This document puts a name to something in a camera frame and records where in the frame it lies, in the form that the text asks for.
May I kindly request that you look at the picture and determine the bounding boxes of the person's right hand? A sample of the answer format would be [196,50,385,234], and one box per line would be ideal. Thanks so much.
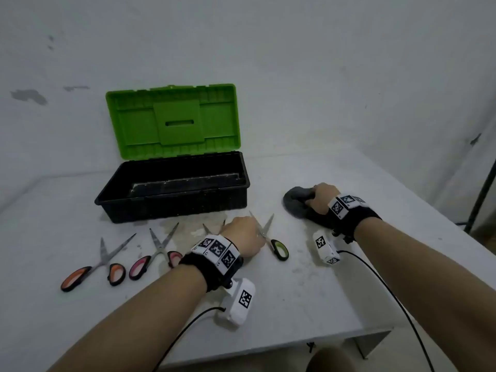
[308,183,342,217]

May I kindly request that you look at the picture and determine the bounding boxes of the person's left hand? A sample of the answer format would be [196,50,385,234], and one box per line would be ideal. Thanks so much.
[221,217,266,258]

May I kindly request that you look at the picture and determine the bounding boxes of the dark grey cloth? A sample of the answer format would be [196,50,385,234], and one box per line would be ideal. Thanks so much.
[283,186,338,230]

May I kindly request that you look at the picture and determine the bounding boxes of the steel scissors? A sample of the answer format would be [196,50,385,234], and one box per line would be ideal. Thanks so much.
[203,219,226,236]

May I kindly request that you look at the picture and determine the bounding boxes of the person's left forearm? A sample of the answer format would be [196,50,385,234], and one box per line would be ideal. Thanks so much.
[46,264,208,372]

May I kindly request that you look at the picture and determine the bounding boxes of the person's right forearm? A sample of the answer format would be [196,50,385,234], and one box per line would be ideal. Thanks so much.
[353,218,496,372]

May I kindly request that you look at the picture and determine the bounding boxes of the black right wristband with markers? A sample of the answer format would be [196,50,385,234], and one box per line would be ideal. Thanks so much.
[327,195,382,244]

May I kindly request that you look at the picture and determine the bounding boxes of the black wristband with markers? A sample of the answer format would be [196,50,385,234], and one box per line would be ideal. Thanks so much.
[179,235,244,293]
[327,195,382,244]

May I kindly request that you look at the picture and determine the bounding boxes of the black left wristband with markers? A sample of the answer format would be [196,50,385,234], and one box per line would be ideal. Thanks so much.
[179,235,244,293]

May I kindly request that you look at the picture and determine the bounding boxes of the black toolbox with green lid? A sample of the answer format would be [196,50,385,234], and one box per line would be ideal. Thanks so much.
[95,83,251,224]

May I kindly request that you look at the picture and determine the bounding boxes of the person's knee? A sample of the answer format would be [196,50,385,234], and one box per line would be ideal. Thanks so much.
[306,346,357,372]

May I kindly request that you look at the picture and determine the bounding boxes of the black stand pole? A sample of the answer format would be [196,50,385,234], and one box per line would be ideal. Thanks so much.
[464,159,496,234]

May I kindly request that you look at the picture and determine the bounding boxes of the green handled scissors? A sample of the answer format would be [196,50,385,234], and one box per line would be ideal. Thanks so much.
[249,211,289,262]

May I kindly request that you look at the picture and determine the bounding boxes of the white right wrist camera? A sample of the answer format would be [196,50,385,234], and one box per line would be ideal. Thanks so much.
[313,230,342,266]

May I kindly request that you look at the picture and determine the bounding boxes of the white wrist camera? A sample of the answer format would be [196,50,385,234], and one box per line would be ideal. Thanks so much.
[313,230,342,266]
[215,278,256,327]

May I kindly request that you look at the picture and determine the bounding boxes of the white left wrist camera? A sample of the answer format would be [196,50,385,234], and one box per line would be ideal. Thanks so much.
[215,278,256,327]

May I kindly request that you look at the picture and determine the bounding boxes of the pink handled scissors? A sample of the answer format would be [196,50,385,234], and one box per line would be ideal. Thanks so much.
[129,222,183,281]

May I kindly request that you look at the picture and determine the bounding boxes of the black right camera cable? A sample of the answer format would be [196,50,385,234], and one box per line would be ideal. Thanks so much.
[337,250,436,372]

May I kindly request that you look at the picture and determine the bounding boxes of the black camera cable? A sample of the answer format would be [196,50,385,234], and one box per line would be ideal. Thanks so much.
[337,250,436,372]
[152,306,226,372]

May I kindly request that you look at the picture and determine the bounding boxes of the black left camera cable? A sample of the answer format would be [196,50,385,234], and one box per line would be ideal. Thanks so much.
[152,306,226,372]

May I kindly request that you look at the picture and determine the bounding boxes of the orange handled scissors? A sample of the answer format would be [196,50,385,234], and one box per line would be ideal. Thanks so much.
[60,233,137,293]

